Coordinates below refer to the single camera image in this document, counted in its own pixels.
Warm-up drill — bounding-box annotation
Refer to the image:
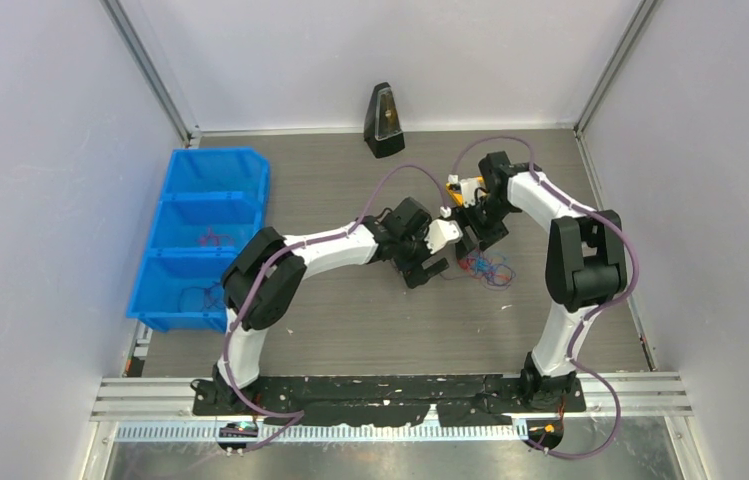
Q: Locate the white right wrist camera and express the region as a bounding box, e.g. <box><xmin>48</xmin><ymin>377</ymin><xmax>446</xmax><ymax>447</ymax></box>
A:
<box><xmin>446</xmin><ymin>173</ymin><xmax>487</xmax><ymax>207</ymax></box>

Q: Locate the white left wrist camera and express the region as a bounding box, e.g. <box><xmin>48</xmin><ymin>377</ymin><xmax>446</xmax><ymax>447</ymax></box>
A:
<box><xmin>424</xmin><ymin>206</ymin><xmax>462</xmax><ymax>254</ymax></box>

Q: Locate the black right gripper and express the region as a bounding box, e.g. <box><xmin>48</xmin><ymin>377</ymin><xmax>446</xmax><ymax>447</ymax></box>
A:
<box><xmin>452</xmin><ymin>196</ymin><xmax>515</xmax><ymax>261</ymax></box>

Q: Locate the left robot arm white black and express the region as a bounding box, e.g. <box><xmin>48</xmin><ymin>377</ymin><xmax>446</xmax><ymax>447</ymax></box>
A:
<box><xmin>207</xmin><ymin>197</ymin><xmax>460</xmax><ymax>414</ymax></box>

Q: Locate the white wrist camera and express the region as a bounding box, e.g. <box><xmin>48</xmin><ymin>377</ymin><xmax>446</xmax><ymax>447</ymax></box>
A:
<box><xmin>424</xmin><ymin>206</ymin><xmax>462</xmax><ymax>254</ymax></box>
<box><xmin>446</xmin><ymin>173</ymin><xmax>487</xmax><ymax>207</ymax></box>

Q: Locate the black metronome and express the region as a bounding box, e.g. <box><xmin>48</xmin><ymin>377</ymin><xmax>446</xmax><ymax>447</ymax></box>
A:
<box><xmin>363</xmin><ymin>82</ymin><xmax>405</xmax><ymax>158</ymax></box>

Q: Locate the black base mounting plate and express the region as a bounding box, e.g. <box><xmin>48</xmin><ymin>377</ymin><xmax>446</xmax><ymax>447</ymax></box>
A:
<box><xmin>190</xmin><ymin>374</ymin><xmax>586</xmax><ymax>427</ymax></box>

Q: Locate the purple thin cable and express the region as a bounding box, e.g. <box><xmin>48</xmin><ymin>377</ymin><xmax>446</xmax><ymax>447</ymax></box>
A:
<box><xmin>440</xmin><ymin>254</ymin><xmax>518</xmax><ymax>291</ymax></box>
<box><xmin>178</xmin><ymin>283</ymin><xmax>226</xmax><ymax>314</ymax></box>

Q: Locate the blue plastic bin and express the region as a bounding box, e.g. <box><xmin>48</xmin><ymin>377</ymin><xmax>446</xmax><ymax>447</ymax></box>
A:
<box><xmin>126</xmin><ymin>147</ymin><xmax>271</xmax><ymax>332</ymax></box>

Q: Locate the perforated metal rail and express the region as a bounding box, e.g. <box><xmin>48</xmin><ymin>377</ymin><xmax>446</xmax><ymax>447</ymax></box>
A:
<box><xmin>114</xmin><ymin>420</ymin><xmax>528</xmax><ymax>443</ymax></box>

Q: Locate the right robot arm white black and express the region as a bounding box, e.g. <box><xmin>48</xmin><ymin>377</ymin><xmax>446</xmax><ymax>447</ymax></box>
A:
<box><xmin>446</xmin><ymin>152</ymin><xmax>628</xmax><ymax>411</ymax></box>

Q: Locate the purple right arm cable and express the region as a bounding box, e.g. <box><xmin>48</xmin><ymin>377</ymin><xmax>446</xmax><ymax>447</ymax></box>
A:
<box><xmin>450</xmin><ymin>135</ymin><xmax>640</xmax><ymax>461</ymax></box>

